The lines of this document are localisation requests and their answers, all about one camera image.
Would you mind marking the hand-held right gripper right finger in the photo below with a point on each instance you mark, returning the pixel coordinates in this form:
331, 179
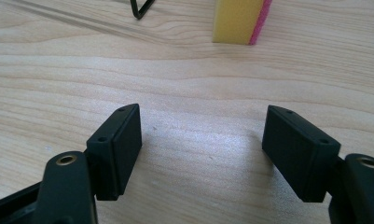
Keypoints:
299, 152

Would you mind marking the yellow and pink sponge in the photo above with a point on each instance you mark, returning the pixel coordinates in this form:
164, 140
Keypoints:
239, 20

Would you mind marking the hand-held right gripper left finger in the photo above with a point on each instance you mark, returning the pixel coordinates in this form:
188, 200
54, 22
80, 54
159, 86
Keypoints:
117, 149

